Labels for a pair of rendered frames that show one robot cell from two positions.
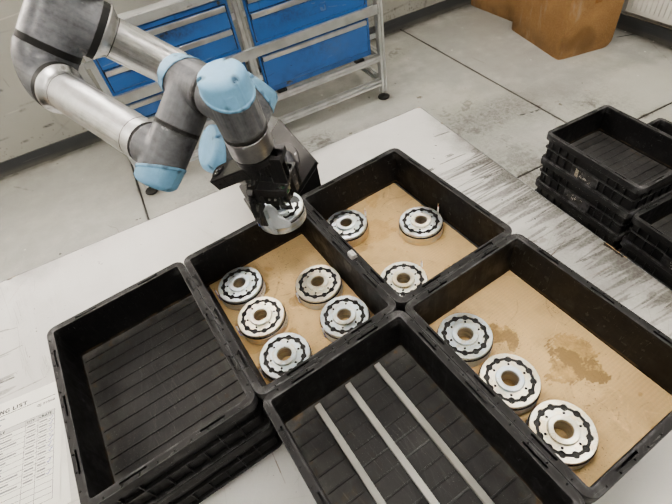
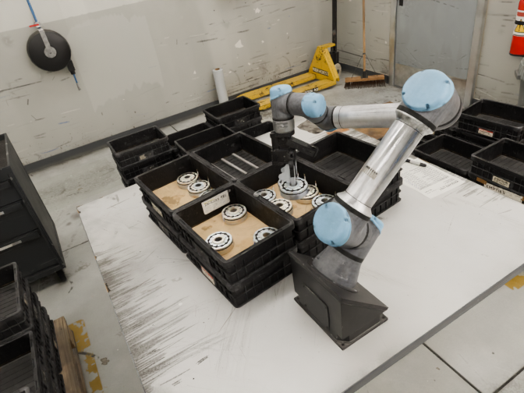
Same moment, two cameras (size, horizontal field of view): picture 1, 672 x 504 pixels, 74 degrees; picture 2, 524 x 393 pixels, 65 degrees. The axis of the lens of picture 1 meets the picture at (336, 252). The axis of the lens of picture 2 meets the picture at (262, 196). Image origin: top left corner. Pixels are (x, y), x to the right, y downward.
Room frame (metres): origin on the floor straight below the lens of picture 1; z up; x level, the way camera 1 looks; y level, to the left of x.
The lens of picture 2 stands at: (1.94, -0.18, 1.81)
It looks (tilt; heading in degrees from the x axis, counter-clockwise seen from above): 34 degrees down; 173
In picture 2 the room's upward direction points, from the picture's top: 10 degrees counter-clockwise
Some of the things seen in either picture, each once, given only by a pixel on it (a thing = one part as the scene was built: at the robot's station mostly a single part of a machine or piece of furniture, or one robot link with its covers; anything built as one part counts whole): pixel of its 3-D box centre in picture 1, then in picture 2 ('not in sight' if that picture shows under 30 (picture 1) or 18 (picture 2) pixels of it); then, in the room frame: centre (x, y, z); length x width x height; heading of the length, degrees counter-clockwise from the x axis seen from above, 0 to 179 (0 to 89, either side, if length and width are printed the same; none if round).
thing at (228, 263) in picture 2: (397, 216); (231, 220); (0.71, -0.15, 0.92); 0.40 x 0.30 x 0.02; 24
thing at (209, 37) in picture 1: (180, 74); not in sight; (2.42, 0.62, 0.60); 0.72 x 0.03 x 0.56; 108
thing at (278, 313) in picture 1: (261, 316); (306, 191); (0.56, 0.18, 0.86); 0.10 x 0.10 x 0.01
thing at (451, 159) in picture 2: not in sight; (451, 174); (-0.03, 1.29, 0.31); 0.40 x 0.30 x 0.34; 18
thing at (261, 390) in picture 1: (282, 284); (292, 185); (0.59, 0.12, 0.92); 0.40 x 0.30 x 0.02; 24
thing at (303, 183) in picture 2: (279, 207); (293, 185); (0.72, 0.10, 1.01); 0.10 x 0.10 x 0.01
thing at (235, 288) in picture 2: not in sight; (238, 251); (0.71, -0.15, 0.76); 0.40 x 0.30 x 0.12; 24
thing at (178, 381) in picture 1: (156, 376); (345, 168); (0.46, 0.40, 0.87); 0.40 x 0.30 x 0.11; 24
